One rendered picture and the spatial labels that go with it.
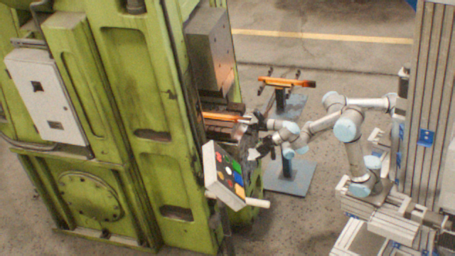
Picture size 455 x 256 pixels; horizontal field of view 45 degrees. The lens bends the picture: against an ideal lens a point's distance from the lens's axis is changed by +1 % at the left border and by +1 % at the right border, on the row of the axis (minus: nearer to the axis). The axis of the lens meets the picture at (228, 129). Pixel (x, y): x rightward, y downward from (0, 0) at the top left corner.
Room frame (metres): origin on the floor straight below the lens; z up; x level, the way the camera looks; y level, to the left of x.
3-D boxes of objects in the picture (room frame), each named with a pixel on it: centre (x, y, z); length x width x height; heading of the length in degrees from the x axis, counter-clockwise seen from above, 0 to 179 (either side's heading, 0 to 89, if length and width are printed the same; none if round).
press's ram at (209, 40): (2.91, 0.12, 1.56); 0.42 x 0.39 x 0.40; 63
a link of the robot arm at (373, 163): (2.15, -0.77, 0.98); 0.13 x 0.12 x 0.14; 142
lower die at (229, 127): (2.88, 0.14, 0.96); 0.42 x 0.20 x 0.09; 63
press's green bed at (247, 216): (2.93, 0.12, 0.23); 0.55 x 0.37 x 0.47; 63
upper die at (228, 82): (2.88, 0.14, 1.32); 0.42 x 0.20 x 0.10; 63
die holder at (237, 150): (2.93, 0.12, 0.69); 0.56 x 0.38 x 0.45; 63
